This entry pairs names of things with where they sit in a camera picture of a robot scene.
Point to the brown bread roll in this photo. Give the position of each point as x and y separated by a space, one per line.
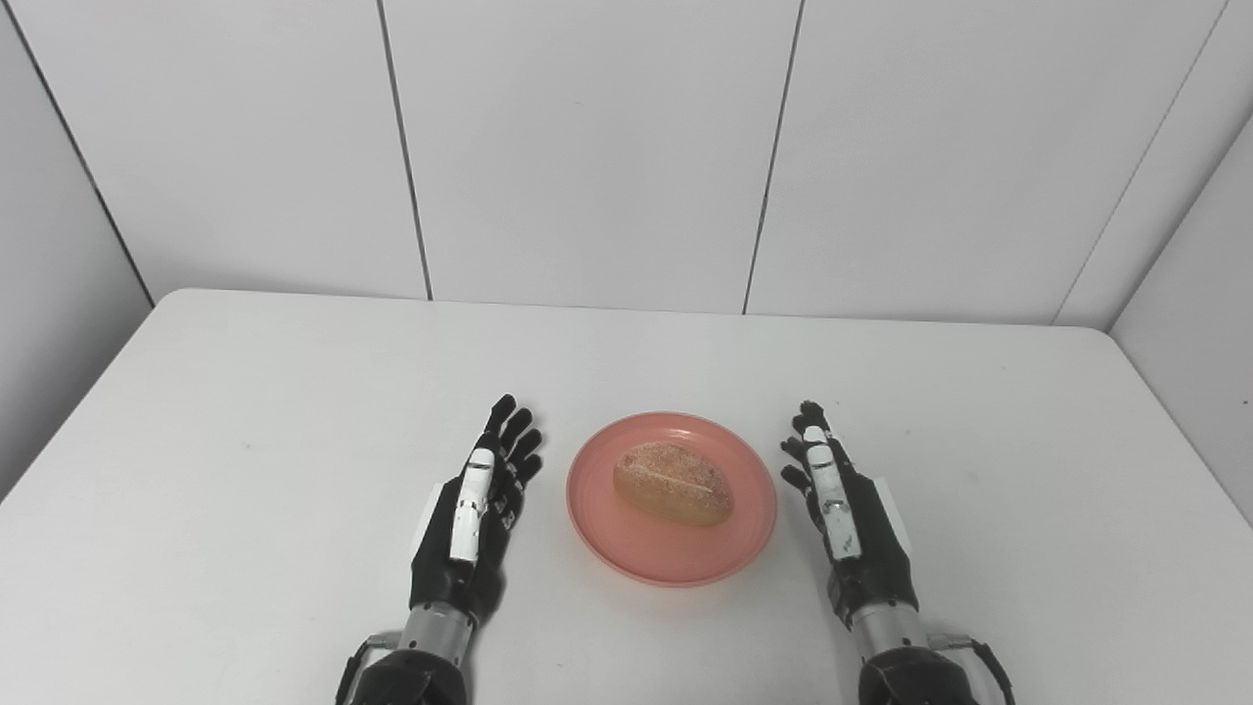
673 485

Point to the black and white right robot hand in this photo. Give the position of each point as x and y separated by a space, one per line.
876 568

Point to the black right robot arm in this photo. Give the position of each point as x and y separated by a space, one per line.
905 671

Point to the pink round plate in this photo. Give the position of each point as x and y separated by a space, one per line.
675 553

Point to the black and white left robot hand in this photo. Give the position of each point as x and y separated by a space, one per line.
455 578

